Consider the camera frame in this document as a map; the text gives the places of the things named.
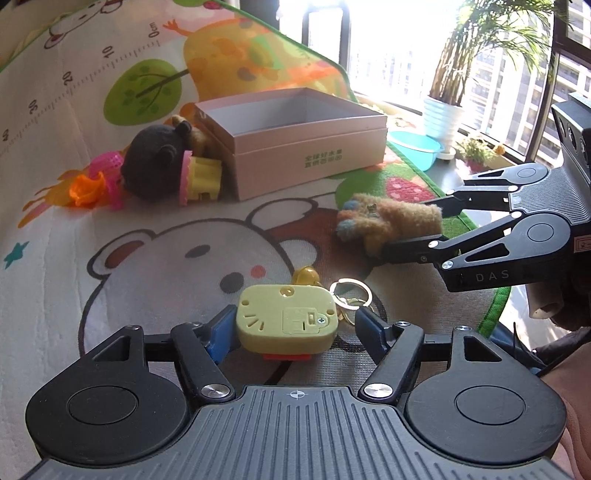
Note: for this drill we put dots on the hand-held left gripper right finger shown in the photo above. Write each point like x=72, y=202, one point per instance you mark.
x=367, y=325

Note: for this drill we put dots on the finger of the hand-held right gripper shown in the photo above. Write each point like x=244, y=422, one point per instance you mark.
x=480, y=196
x=415, y=249

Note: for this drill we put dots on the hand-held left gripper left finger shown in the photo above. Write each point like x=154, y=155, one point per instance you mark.
x=221, y=330

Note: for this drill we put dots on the brown plush toy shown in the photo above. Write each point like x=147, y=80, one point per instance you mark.
x=397, y=221

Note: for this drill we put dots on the yellow and pink plastic toy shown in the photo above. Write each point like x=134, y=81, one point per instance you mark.
x=205, y=177

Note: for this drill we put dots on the pink cardboard box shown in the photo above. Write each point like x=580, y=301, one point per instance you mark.
x=286, y=157

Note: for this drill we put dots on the black plush bear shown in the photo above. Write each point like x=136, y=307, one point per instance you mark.
x=152, y=161

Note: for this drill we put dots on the orange plastic eggshell toy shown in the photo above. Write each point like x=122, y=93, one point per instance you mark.
x=85, y=189

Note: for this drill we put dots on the pink toy net scoop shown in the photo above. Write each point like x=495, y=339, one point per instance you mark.
x=108, y=166

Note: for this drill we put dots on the small potted plant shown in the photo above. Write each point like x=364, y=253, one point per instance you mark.
x=475, y=154

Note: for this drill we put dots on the teal plastic basin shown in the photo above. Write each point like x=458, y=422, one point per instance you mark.
x=415, y=147

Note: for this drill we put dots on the potted palm in white pot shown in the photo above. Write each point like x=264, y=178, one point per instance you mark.
x=443, y=117

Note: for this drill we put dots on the cartoon play mat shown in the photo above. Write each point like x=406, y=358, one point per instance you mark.
x=138, y=286

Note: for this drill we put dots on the person's leg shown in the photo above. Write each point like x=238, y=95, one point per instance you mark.
x=577, y=429

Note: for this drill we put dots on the black window frame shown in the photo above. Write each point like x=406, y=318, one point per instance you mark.
x=547, y=92

